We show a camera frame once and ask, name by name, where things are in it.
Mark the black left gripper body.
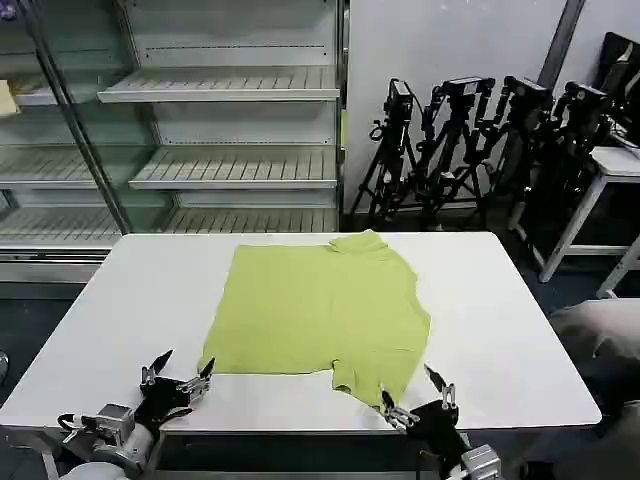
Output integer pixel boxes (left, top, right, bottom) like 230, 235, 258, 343
132, 377, 194, 441

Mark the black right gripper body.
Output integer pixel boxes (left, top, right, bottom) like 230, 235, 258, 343
407, 402, 471, 464

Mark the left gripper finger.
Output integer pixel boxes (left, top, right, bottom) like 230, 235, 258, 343
178, 357, 216, 401
139, 348, 174, 388

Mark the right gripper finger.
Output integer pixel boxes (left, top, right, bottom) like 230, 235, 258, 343
382, 390, 420, 430
424, 364, 457, 409

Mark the lime green polo shirt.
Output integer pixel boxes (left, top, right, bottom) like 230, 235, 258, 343
197, 228, 433, 416

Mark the large white table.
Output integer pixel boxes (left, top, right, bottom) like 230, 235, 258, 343
0, 231, 603, 444

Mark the person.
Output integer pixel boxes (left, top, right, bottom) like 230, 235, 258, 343
548, 298, 640, 439

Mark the white open shelf unit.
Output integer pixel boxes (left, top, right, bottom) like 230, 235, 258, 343
97, 0, 350, 236

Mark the glass-sided shelf rack with goods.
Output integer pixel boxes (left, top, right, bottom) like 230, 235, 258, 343
0, 0, 132, 299

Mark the small white side table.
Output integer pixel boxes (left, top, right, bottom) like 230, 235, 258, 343
538, 146, 640, 300

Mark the black monitor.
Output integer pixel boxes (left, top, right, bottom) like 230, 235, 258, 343
597, 31, 640, 149

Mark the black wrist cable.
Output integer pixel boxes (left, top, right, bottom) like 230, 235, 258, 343
55, 412, 99, 447

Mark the black camera tripod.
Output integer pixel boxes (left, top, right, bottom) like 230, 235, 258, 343
414, 74, 497, 232
349, 77, 426, 224
479, 74, 554, 244
522, 81, 619, 274

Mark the grey wall conduit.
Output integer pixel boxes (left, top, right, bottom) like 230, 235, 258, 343
538, 0, 587, 104

